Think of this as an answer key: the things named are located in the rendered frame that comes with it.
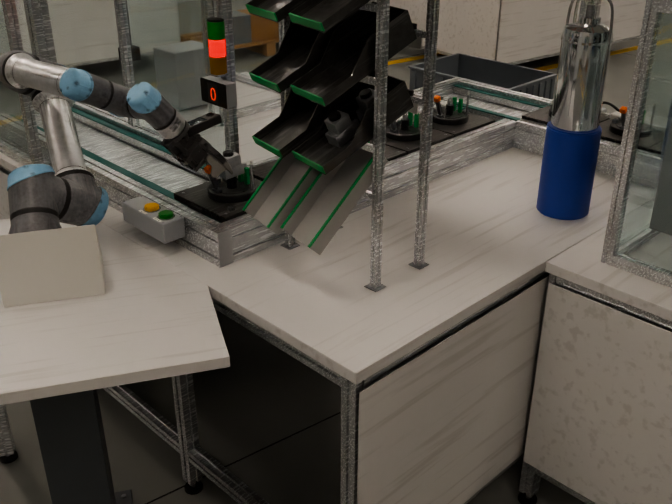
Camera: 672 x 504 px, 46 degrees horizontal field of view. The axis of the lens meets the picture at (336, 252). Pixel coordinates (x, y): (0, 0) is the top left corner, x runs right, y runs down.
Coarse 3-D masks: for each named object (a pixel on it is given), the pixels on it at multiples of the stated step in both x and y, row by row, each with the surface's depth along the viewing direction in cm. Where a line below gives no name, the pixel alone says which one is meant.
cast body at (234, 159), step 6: (228, 150) 223; (228, 156) 221; (234, 156) 221; (228, 162) 221; (234, 162) 222; (240, 162) 223; (234, 168) 223; (240, 168) 224; (222, 174) 223; (228, 174) 222; (234, 174) 223; (240, 174) 225
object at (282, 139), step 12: (288, 96) 201; (300, 96) 203; (288, 108) 202; (300, 108) 204; (312, 108) 203; (324, 108) 193; (276, 120) 202; (288, 120) 203; (300, 120) 201; (312, 120) 192; (264, 132) 201; (276, 132) 201; (288, 132) 199; (300, 132) 197; (312, 132) 194; (264, 144) 195; (276, 144) 196; (288, 144) 191
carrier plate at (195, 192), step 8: (200, 184) 234; (208, 184) 234; (256, 184) 234; (176, 192) 228; (184, 192) 228; (192, 192) 228; (200, 192) 228; (184, 200) 225; (192, 200) 223; (200, 200) 223; (208, 200) 223; (208, 208) 218; (216, 208) 218; (224, 208) 218; (240, 208) 218; (216, 216) 215; (224, 216) 214; (232, 216) 215
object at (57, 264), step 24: (0, 240) 185; (24, 240) 187; (48, 240) 188; (72, 240) 190; (96, 240) 192; (0, 264) 188; (24, 264) 189; (48, 264) 191; (72, 264) 193; (96, 264) 194; (0, 288) 190; (24, 288) 192; (48, 288) 194; (72, 288) 195; (96, 288) 197
